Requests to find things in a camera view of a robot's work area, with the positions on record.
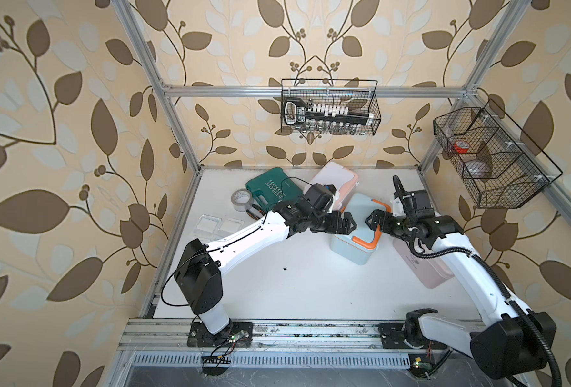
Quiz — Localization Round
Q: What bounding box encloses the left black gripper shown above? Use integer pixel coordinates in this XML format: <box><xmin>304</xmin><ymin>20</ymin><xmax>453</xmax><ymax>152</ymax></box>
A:
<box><xmin>306</xmin><ymin>210</ymin><xmax>357</xmax><ymax>234</ymax></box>

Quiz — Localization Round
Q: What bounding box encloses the blue box orange trim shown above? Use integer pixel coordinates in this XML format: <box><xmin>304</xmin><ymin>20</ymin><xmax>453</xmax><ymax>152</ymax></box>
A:
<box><xmin>330</xmin><ymin>193</ymin><xmax>391</xmax><ymax>265</ymax></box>

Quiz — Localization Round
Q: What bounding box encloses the white box pink trim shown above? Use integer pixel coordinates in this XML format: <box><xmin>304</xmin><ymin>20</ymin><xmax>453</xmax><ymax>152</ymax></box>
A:
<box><xmin>311</xmin><ymin>161</ymin><xmax>359</xmax><ymax>211</ymax></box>

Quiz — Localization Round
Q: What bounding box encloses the pink first aid box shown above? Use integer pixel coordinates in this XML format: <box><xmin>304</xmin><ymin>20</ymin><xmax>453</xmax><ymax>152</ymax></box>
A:
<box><xmin>393</xmin><ymin>239</ymin><xmax>454</xmax><ymax>289</ymax></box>

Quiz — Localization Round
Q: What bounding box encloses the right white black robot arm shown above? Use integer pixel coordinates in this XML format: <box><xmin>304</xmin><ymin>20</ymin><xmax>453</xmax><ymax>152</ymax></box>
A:
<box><xmin>366</xmin><ymin>186</ymin><xmax>562</xmax><ymax>386</ymax></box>

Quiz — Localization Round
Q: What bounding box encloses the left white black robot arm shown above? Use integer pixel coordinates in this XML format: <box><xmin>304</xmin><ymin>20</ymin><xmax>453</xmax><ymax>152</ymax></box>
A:
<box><xmin>166</xmin><ymin>183</ymin><xmax>356</xmax><ymax>335</ymax></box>

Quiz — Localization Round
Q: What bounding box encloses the green plastic tool case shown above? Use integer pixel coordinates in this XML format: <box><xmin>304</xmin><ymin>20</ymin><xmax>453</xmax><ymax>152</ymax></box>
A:
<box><xmin>245</xmin><ymin>167</ymin><xmax>303</xmax><ymax>211</ymax></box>

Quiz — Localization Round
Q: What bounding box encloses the red tape roll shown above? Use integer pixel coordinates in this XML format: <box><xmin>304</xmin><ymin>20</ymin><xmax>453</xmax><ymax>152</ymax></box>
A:
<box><xmin>453</xmin><ymin>140</ymin><xmax>471</xmax><ymax>154</ymax></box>

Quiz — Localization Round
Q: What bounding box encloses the grey duct tape roll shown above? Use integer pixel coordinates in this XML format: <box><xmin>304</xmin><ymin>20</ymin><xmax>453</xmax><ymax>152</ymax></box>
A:
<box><xmin>231</xmin><ymin>189</ymin><xmax>254</xmax><ymax>212</ymax></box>

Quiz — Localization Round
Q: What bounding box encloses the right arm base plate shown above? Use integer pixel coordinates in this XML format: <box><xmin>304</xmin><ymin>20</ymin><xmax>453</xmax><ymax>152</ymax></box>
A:
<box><xmin>377</xmin><ymin>308</ymin><xmax>448</xmax><ymax>350</ymax></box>

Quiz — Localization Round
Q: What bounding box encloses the back wire basket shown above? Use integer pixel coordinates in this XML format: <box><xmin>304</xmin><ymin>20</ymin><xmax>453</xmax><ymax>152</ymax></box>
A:
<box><xmin>280</xmin><ymin>77</ymin><xmax>382</xmax><ymax>136</ymax></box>

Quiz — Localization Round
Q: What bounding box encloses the wire basket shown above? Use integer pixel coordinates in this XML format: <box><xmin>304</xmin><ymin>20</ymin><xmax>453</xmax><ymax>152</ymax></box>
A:
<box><xmin>280</xmin><ymin>77</ymin><xmax>382</xmax><ymax>136</ymax></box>
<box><xmin>433</xmin><ymin>99</ymin><xmax>563</xmax><ymax>210</ymax></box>

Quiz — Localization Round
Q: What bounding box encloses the black socket set rail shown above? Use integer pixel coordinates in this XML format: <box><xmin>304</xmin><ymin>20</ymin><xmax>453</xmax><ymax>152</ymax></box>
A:
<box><xmin>281</xmin><ymin>98</ymin><xmax>376</xmax><ymax>126</ymax></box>

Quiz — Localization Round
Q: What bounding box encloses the right wire basket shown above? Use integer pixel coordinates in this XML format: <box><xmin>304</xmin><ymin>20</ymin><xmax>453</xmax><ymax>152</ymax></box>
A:
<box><xmin>433</xmin><ymin>99</ymin><xmax>563</xmax><ymax>210</ymax></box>

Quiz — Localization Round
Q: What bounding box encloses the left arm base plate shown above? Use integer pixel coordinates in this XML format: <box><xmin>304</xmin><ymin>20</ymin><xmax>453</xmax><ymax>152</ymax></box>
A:
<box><xmin>187</xmin><ymin>321</ymin><xmax>254</xmax><ymax>348</ymax></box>

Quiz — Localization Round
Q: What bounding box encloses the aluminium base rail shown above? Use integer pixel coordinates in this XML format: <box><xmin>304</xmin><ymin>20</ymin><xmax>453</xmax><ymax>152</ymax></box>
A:
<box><xmin>118</xmin><ymin>319</ymin><xmax>441</xmax><ymax>352</ymax></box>

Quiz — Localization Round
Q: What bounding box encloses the black corrugated cable conduit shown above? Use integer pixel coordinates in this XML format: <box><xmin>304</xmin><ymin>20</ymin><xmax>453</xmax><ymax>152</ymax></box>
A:
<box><xmin>391</xmin><ymin>175</ymin><xmax>563</xmax><ymax>387</ymax></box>

